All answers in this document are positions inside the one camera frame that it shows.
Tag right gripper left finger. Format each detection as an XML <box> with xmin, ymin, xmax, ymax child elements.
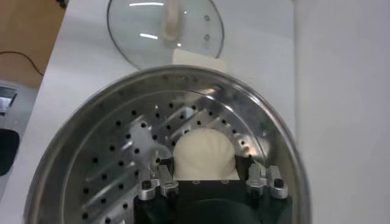
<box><xmin>137</xmin><ymin>156</ymin><xmax>180</xmax><ymax>201</ymax></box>

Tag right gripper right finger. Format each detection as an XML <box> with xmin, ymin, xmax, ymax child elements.
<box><xmin>236</xmin><ymin>154</ymin><xmax>289</xmax><ymax>200</ymax></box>

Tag white steamed baozi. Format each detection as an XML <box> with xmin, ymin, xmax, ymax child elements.
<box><xmin>172</xmin><ymin>127</ymin><xmax>241</xmax><ymax>181</ymax></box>

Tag glass lid with cream handle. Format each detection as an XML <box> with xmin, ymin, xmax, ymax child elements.
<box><xmin>106</xmin><ymin>0</ymin><xmax>225</xmax><ymax>71</ymax></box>

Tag perforated steel steamer basket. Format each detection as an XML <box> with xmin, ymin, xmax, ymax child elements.
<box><xmin>23</xmin><ymin>65</ymin><xmax>311</xmax><ymax>224</ymax></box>

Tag grey robot torso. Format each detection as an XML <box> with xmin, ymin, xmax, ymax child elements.
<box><xmin>0</xmin><ymin>80</ymin><xmax>39</xmax><ymax>201</ymax></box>

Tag cream electric cooker pot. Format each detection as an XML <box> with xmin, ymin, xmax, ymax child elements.
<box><xmin>172</xmin><ymin>48</ymin><xmax>227</xmax><ymax>74</ymax></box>

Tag thin black floor cable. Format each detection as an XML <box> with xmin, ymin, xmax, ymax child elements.
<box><xmin>0</xmin><ymin>51</ymin><xmax>45</xmax><ymax>76</ymax></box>

